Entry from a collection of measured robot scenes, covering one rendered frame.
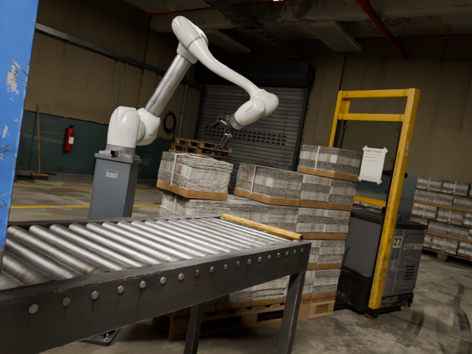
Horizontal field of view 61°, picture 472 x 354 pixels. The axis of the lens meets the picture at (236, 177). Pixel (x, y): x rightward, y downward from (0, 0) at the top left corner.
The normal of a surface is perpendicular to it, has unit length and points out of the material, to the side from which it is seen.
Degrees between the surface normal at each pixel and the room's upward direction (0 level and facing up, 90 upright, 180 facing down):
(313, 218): 90
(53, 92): 90
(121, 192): 90
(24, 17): 90
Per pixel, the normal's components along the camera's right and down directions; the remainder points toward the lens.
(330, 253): 0.58, 0.14
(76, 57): 0.80, 0.17
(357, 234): -0.79, -0.10
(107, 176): -0.01, 0.05
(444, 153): -0.58, -0.05
